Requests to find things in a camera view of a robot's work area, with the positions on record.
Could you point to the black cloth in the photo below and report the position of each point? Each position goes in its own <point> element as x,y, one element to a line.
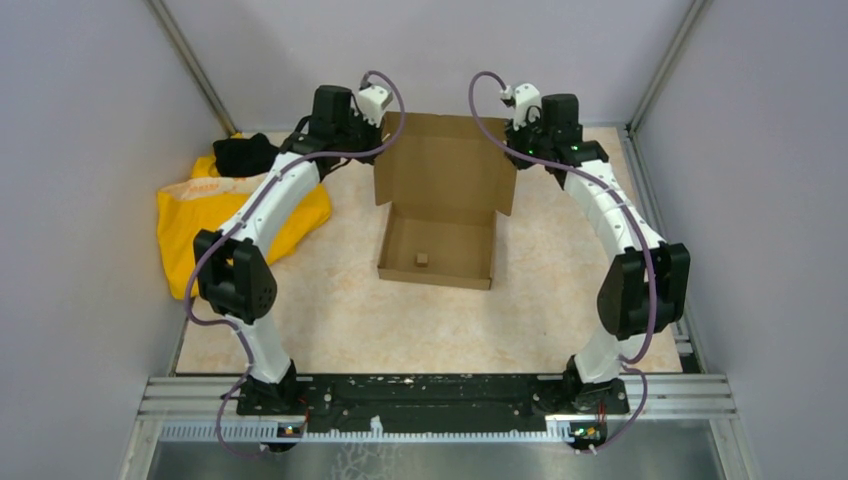
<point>244,157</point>

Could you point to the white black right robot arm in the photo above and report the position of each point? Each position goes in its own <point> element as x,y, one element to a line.
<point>645,285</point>

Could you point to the small cardboard scrap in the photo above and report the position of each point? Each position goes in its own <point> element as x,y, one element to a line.
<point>421,259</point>

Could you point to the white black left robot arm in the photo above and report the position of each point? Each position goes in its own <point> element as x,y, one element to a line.
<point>232,270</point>

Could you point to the yellow cloth garment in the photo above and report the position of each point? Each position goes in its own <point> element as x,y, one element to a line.
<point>205,201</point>

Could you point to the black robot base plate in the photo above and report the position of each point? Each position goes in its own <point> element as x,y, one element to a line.
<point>438,403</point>

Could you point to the aluminium frame rail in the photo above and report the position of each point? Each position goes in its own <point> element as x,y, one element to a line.
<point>659,396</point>

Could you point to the brown cardboard box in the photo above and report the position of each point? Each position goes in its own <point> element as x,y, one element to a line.
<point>445,182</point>

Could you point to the white slotted cable duct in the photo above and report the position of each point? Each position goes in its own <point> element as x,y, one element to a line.
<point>271,432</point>

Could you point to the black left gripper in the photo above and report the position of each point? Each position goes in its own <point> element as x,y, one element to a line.
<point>374,129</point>

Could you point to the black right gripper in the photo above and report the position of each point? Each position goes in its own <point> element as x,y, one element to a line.
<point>512,135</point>

